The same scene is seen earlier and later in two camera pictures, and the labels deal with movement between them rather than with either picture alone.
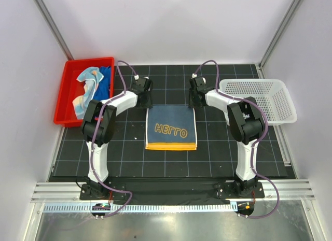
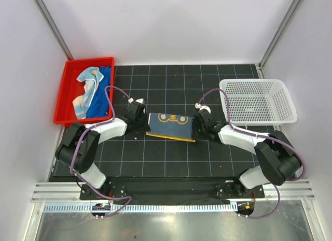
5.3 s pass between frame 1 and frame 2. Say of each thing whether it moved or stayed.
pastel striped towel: stayed
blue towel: stayed
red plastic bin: stayed
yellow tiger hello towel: moved
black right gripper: moved
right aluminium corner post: stayed
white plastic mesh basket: stayed
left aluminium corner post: stayed
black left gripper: moved
